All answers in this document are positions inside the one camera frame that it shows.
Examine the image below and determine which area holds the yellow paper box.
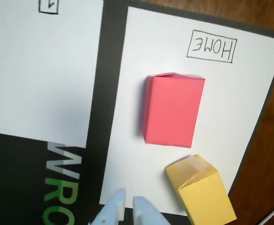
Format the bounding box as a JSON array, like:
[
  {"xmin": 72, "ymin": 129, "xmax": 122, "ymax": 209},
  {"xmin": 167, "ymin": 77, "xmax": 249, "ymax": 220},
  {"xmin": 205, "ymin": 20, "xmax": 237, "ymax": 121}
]
[{"xmin": 165, "ymin": 154, "xmax": 237, "ymax": 225}]

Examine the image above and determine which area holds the dark mat with WRO print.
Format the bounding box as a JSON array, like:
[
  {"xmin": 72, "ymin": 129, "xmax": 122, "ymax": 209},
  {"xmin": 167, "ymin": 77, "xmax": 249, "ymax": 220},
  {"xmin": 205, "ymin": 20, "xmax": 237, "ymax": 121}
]
[{"xmin": 0, "ymin": 0, "xmax": 274, "ymax": 225}]

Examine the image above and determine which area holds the white cable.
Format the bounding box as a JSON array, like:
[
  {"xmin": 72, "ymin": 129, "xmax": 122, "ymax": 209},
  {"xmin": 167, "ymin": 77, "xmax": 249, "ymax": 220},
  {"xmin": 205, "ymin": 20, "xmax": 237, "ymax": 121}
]
[{"xmin": 259, "ymin": 202, "xmax": 274, "ymax": 225}]

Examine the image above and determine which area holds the white paper marked HOME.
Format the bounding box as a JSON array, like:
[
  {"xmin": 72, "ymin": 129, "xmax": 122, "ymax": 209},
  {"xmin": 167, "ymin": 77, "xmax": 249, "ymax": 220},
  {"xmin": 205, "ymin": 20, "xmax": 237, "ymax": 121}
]
[{"xmin": 99, "ymin": 6, "xmax": 274, "ymax": 216}]

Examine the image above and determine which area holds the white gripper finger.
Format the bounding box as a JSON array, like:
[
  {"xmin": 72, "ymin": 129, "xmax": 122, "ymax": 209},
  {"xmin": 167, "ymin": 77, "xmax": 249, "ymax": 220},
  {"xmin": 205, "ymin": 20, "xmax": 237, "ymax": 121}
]
[
  {"xmin": 89, "ymin": 187, "xmax": 127, "ymax": 225},
  {"xmin": 132, "ymin": 195, "xmax": 172, "ymax": 225}
]

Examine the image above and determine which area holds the red paper box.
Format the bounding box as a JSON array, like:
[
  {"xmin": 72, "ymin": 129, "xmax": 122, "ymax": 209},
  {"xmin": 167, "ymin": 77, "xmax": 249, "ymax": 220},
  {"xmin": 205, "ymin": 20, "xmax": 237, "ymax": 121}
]
[{"xmin": 141, "ymin": 72, "xmax": 206, "ymax": 149}]

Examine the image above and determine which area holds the white paper marked 1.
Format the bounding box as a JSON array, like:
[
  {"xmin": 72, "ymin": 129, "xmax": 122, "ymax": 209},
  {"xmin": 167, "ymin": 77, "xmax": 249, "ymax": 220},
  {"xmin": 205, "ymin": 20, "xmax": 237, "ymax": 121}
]
[{"xmin": 0, "ymin": 0, "xmax": 104, "ymax": 149}]

